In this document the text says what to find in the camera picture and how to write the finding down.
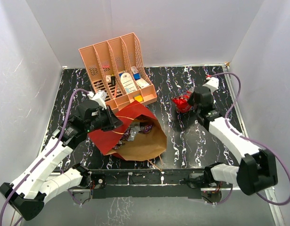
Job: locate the black marker in organizer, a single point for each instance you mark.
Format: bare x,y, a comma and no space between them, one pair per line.
113,80

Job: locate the white label card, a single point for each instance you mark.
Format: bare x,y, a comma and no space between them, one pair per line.
128,83

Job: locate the red brown paper bag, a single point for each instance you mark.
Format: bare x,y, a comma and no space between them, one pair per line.
144,147

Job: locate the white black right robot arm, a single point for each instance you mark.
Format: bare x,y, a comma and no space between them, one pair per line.
257,166

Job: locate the black mounting base rail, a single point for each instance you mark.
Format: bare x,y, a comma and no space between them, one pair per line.
189,183

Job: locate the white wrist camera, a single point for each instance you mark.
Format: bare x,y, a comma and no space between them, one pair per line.
100,97
212,83

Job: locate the silver grey snack packet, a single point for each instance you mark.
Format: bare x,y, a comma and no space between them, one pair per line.
133,130

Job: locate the dark chocolate snack packet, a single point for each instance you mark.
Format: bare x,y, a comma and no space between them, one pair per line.
145,127

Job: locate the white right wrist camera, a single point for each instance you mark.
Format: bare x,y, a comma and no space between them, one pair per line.
212,83

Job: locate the pink plastic desk organizer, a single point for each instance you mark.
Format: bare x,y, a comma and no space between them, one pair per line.
115,57

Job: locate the blue small box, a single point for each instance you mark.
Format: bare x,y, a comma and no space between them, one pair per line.
137,76

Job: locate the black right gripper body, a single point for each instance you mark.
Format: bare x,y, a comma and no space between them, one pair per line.
193,99

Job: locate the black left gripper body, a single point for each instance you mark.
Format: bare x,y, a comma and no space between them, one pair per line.
101,118

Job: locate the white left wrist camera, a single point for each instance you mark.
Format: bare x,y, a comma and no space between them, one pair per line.
100,97

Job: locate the red snack packet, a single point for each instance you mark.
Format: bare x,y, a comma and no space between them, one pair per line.
181,102

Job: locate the yellow box in organizer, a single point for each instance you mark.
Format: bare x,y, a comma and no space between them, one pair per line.
138,98

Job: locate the white small box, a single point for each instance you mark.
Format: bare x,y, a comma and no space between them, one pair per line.
142,83

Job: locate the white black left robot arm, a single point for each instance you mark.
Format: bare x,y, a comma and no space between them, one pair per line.
32,189

